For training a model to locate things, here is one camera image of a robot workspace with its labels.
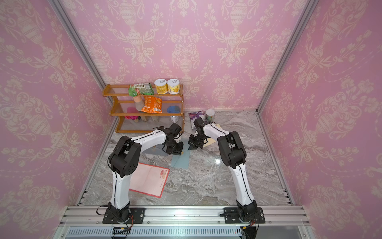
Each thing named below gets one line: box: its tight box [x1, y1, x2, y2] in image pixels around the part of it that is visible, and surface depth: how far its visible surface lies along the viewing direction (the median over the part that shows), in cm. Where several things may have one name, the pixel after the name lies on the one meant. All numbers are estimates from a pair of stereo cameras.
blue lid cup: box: [167, 105, 181, 123], surface depth 108 cm
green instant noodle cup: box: [205, 108, 215, 122], surface depth 115 cm
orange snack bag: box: [141, 96, 163, 114], surface depth 101 cm
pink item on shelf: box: [124, 106, 140, 120], surface depth 108 cm
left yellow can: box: [154, 78, 168, 95], surface depth 91 cm
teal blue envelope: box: [170, 142, 191, 169], surface depth 96 cm
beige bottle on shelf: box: [133, 95, 145, 112], surface depth 99 cm
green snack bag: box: [128, 82, 155, 97], surface depth 91 cm
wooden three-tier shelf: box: [102, 83, 185, 133], surface depth 104 cm
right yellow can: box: [167, 78, 181, 95], surface depth 91 cm
